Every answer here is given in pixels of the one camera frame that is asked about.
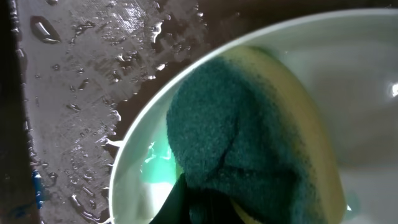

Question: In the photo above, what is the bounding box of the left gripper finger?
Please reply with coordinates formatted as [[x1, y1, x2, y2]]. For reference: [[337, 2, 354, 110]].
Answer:
[[150, 174, 195, 224]]

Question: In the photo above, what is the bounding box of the green yellow sponge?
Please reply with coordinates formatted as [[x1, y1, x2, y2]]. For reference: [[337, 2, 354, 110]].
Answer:
[[166, 46, 346, 223]]

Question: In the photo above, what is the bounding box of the white plate back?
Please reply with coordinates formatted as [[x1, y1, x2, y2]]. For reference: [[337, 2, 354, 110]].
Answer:
[[109, 9, 397, 223]]

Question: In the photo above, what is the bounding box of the large dark brown tray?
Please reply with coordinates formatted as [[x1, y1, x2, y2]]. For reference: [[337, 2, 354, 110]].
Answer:
[[1, 0, 397, 223]]

